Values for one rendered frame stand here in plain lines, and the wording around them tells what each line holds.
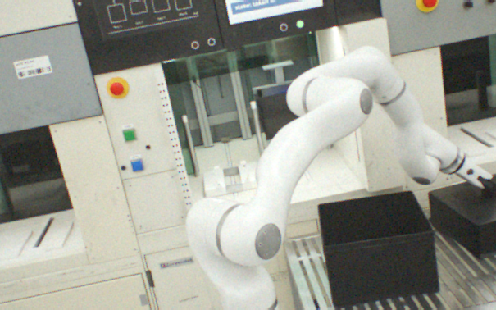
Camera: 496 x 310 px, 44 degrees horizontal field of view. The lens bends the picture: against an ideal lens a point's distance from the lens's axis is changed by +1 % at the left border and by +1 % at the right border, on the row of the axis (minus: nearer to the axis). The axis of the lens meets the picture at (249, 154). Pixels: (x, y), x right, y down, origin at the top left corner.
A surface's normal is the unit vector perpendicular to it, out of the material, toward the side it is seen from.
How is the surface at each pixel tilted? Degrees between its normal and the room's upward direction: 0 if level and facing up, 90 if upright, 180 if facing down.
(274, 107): 90
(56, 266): 90
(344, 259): 90
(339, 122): 106
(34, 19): 90
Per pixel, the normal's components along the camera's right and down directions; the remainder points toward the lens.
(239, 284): -0.13, -0.67
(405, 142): -0.66, 0.16
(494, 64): 0.08, 0.29
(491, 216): -0.18, -0.94
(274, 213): 0.79, -0.29
